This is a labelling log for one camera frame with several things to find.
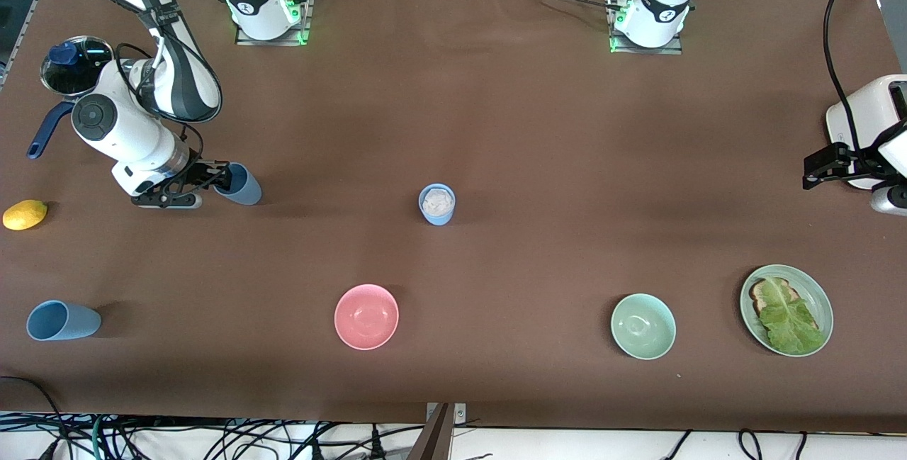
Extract green lettuce leaf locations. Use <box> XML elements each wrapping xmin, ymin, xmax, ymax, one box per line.
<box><xmin>758</xmin><ymin>279</ymin><xmax>827</xmax><ymax>355</ymax></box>

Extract black floor cable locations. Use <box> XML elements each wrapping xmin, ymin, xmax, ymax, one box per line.
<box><xmin>0</xmin><ymin>375</ymin><xmax>69</xmax><ymax>460</ymax></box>

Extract glass lid blue knob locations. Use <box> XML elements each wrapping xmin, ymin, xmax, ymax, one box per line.
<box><xmin>40</xmin><ymin>36</ymin><xmax>115</xmax><ymax>97</ymax></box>

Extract yellow lemon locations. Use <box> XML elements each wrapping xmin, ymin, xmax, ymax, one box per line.
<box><xmin>2</xmin><ymin>199</ymin><xmax>49</xmax><ymax>231</ymax></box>

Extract crumpled white tissue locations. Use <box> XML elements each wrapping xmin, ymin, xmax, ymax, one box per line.
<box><xmin>423</xmin><ymin>189</ymin><xmax>454</xmax><ymax>218</ymax></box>

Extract metal table edge bracket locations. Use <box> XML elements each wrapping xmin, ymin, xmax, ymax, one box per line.
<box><xmin>425</xmin><ymin>402</ymin><xmax>468</xmax><ymax>425</ymax></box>

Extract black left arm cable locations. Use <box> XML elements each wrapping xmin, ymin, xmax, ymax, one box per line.
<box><xmin>823</xmin><ymin>0</ymin><xmax>895</xmax><ymax>157</ymax></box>

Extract pink bowl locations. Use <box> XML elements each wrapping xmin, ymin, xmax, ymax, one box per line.
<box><xmin>334</xmin><ymin>284</ymin><xmax>400</xmax><ymax>351</ymax></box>

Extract blue cup lying sideways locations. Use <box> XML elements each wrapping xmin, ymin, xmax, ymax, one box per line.
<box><xmin>26</xmin><ymin>301</ymin><xmax>102</xmax><ymax>342</ymax></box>

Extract toasted bread slice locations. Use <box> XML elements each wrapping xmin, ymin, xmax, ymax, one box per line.
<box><xmin>749</xmin><ymin>277</ymin><xmax>823</xmax><ymax>337</ymax></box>

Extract dark blue saucepan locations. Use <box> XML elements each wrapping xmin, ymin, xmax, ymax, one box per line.
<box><xmin>27</xmin><ymin>36</ymin><xmax>118</xmax><ymax>159</ymax></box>

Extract mint green plate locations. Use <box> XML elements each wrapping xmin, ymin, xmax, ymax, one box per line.
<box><xmin>740</xmin><ymin>264</ymin><xmax>834</xmax><ymax>357</ymax></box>

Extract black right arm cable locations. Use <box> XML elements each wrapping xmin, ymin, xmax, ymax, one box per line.
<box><xmin>113</xmin><ymin>21</ymin><xmax>208</xmax><ymax>163</ymax></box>

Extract dark slanted post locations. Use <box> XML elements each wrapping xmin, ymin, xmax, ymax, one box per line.
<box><xmin>407</xmin><ymin>403</ymin><xmax>454</xmax><ymax>460</ymax></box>

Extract mint green bowl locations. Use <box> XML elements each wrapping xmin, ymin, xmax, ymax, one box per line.
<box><xmin>611</xmin><ymin>293</ymin><xmax>677</xmax><ymax>361</ymax></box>

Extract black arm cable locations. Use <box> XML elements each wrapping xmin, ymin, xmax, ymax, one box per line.
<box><xmin>823</xmin><ymin>0</ymin><xmax>895</xmax><ymax>157</ymax></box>
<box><xmin>113</xmin><ymin>21</ymin><xmax>208</xmax><ymax>163</ymax></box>

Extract white toaster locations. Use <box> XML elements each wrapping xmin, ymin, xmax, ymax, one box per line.
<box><xmin>826</xmin><ymin>74</ymin><xmax>907</xmax><ymax>191</ymax></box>

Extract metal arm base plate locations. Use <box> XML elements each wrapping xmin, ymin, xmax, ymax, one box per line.
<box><xmin>607</xmin><ymin>0</ymin><xmax>684</xmax><ymax>56</ymax></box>
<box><xmin>235</xmin><ymin>0</ymin><xmax>312</xmax><ymax>47</ymax></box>

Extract dusty blue cup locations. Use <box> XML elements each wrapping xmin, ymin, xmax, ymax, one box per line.
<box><xmin>213</xmin><ymin>162</ymin><xmax>263</xmax><ymax>206</ymax></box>

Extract light blue cup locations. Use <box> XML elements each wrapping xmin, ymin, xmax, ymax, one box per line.
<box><xmin>418</xmin><ymin>184</ymin><xmax>456</xmax><ymax>227</ymax></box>

